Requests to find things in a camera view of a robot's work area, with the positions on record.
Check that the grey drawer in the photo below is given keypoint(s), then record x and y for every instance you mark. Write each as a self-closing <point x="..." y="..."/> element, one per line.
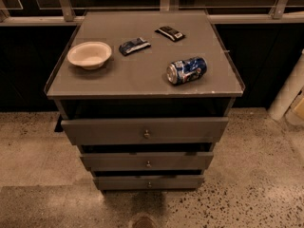
<point x="144" y="131"/>
<point x="149" y="182"/>
<point x="141" y="161"/>

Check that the grey drawer cabinet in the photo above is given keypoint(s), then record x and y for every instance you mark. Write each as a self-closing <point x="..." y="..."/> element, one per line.
<point x="136" y="85"/>

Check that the grey top drawer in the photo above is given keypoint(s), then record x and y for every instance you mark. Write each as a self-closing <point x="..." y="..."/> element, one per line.
<point x="144" y="131"/>

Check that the grey bottom drawer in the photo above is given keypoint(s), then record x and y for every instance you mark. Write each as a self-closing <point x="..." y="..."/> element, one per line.
<point x="149" y="182"/>

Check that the blue crushed soda can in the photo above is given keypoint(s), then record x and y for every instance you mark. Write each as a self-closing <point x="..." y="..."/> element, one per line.
<point x="183" y="71"/>

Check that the blue snack packet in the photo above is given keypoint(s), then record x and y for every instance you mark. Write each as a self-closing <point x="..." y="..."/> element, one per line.
<point x="133" y="45"/>

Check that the black snack packet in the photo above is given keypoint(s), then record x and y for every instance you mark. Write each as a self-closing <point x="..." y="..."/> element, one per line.
<point x="170" y="33"/>

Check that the white paper bowl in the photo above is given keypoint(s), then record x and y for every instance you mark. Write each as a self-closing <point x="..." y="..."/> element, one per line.
<point x="89" y="55"/>

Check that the white diagonal pole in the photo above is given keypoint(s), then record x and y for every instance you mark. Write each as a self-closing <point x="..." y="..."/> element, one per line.
<point x="289" y="91"/>

